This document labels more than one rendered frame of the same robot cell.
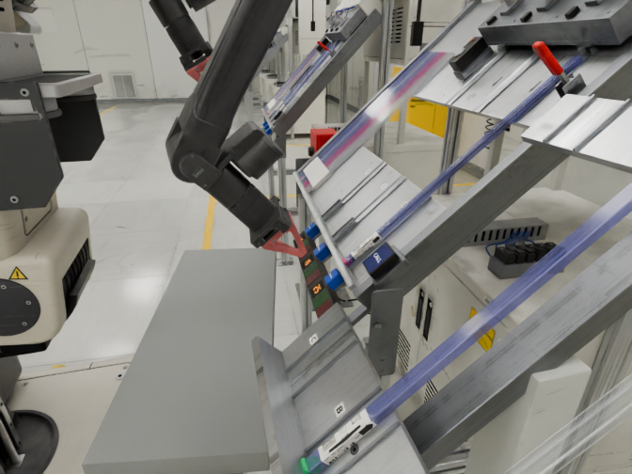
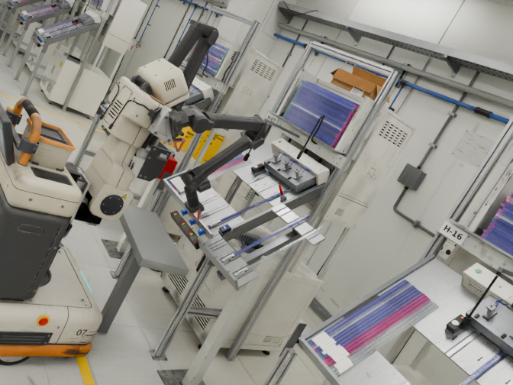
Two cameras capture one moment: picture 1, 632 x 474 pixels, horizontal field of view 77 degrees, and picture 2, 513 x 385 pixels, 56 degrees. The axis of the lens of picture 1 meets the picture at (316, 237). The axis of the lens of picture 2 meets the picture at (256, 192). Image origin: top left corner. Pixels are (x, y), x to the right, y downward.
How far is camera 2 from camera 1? 188 cm
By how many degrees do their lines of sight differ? 32
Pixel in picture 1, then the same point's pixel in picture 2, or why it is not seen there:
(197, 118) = (201, 175)
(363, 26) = (200, 103)
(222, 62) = (214, 165)
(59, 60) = not seen: outside the picture
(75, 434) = (55, 269)
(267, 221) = (197, 206)
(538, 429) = (259, 269)
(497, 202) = (258, 222)
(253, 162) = (203, 188)
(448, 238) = (243, 228)
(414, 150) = not seen: hidden behind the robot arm
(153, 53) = not seen: outside the picture
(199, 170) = (193, 187)
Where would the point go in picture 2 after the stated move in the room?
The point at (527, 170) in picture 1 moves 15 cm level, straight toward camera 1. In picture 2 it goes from (267, 216) to (266, 223)
